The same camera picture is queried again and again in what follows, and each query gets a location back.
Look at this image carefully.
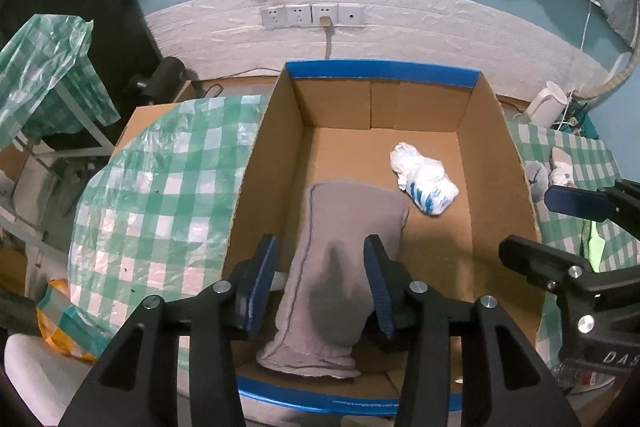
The grey sock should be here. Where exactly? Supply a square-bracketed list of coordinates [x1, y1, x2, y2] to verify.
[256, 179, 410, 379]

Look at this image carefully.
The cardboard box with blue rim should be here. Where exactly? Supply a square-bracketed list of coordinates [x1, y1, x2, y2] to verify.
[222, 59, 546, 418]

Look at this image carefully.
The white cushion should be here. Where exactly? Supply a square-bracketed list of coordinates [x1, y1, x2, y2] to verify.
[4, 332, 103, 427]

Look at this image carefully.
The white wall socket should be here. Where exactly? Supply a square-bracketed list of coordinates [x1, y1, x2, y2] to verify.
[311, 3, 339, 26]
[338, 4, 366, 26]
[286, 4, 312, 28]
[261, 6, 287, 30]

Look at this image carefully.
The grey-blue sock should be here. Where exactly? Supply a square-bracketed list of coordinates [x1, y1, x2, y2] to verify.
[524, 159, 548, 200]

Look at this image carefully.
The grey power cable with plug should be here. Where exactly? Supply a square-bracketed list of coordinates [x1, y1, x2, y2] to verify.
[319, 15, 335, 61]

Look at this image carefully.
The green checkered tablecloth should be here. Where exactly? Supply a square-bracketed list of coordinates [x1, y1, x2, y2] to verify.
[505, 119, 640, 373]

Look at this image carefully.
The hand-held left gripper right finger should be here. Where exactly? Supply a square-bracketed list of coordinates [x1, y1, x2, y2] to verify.
[363, 234, 581, 427]

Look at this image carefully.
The orange and green bag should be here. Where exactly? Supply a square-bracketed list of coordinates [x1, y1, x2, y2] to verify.
[36, 278, 108, 360]

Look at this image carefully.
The black cylindrical device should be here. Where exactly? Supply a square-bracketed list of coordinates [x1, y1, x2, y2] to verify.
[129, 57, 187, 102]

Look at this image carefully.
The brown cardboard box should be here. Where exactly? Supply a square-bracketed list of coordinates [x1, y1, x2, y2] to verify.
[112, 82, 206, 152]

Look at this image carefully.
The white and beige sock bundle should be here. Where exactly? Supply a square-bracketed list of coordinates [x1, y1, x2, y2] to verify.
[548, 147, 576, 188]

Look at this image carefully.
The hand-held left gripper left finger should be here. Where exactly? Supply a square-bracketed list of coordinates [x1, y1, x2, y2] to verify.
[59, 234, 279, 427]

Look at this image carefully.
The light green cloth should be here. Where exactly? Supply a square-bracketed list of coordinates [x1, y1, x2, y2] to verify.
[580, 222, 606, 275]

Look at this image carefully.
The beige corrugated hose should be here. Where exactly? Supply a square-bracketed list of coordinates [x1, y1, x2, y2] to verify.
[587, 52, 640, 100]

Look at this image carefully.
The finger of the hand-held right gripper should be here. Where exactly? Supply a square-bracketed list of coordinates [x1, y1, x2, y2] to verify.
[498, 234, 596, 295]
[544, 179, 640, 238]

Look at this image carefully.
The crumpled green checkered plastic sheet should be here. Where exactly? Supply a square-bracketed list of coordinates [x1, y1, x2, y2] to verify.
[0, 14, 121, 140]

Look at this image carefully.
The white rack frame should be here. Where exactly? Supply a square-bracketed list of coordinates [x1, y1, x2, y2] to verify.
[0, 82, 118, 238]

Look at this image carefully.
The white and blue sock bundle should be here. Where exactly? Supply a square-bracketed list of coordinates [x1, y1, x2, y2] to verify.
[390, 143, 460, 216]

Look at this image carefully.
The white electric kettle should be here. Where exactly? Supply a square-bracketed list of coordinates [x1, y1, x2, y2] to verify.
[526, 81, 571, 125]

